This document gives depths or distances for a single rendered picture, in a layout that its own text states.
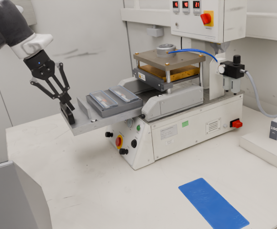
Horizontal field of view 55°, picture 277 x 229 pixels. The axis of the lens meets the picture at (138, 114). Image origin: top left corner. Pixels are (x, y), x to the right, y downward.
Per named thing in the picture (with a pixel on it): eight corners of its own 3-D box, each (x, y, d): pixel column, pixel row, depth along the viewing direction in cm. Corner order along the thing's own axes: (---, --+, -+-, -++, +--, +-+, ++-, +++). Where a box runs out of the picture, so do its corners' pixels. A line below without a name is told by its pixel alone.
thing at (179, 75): (171, 67, 124) (170, 46, 120) (202, 77, 106) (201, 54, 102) (138, 75, 118) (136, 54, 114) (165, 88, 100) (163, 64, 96)
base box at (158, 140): (194, 104, 148) (193, 75, 140) (247, 131, 117) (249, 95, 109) (104, 134, 129) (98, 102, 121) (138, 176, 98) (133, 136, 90)
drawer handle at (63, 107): (66, 109, 106) (63, 100, 104) (75, 123, 93) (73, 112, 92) (61, 110, 105) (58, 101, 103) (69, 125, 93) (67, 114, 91)
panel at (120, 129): (105, 135, 127) (115, 98, 122) (132, 167, 102) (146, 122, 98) (101, 135, 126) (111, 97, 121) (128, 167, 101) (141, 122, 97)
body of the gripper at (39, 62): (42, 45, 90) (57, 68, 95) (20, 58, 89) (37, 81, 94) (45, 48, 84) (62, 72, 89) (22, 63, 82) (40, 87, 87)
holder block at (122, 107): (122, 91, 117) (121, 85, 116) (143, 105, 100) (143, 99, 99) (86, 101, 111) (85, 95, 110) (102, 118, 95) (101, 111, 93)
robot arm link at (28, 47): (8, 44, 86) (19, 59, 89) (10, 50, 76) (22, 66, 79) (42, 24, 89) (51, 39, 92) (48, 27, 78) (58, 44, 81)
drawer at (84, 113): (126, 97, 120) (124, 81, 117) (149, 114, 102) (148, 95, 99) (61, 116, 110) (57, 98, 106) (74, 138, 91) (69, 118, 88)
